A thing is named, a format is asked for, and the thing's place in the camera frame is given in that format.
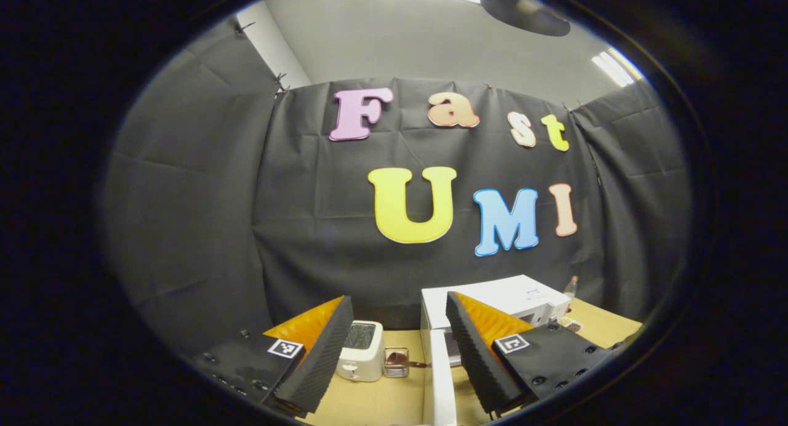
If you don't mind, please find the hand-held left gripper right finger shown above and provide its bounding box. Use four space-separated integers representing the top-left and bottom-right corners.
446 291 613 414

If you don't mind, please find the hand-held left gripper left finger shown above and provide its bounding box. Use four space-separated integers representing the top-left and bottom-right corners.
194 295 355 414

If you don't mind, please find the white microwave oven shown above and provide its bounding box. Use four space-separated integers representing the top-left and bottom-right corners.
420 275 572 426

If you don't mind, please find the white toaster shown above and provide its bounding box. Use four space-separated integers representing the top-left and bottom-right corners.
336 320 385 382

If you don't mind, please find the small ribbed glass jar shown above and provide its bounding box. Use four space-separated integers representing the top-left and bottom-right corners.
383 347 432 379

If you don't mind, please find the black backdrop cloth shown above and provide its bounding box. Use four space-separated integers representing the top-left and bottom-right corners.
102 17 693 353

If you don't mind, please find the small ceiling light panel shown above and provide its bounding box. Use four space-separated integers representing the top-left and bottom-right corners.
591 47 644 87

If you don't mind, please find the dark round ceiling fixture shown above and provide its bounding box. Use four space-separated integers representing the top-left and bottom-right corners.
473 0 571 37

